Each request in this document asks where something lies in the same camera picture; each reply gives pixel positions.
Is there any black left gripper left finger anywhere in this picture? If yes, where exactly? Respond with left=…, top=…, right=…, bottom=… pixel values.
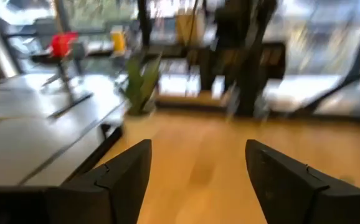
left=0, top=139, right=153, bottom=224

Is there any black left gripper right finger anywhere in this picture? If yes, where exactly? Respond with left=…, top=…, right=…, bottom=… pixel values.
left=245, top=139, right=360, bottom=224

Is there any snake plant in white pot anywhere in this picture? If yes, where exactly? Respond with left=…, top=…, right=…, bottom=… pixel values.
left=119, top=53, right=164, bottom=117

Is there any black floor stand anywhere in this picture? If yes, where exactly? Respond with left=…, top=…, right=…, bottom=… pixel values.
left=41, top=43, right=94, bottom=121

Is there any black diagonal desk brace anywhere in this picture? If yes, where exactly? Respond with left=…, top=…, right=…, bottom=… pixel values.
left=294, top=59, right=360, bottom=115

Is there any yellow cup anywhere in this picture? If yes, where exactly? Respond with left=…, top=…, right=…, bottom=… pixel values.
left=109, top=26, right=128, bottom=54

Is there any red plastic bin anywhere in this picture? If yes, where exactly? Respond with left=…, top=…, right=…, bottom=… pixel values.
left=49, top=30, right=80, bottom=59

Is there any black window frame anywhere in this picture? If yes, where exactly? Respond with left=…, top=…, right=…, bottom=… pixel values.
left=0, top=0, right=360, bottom=75

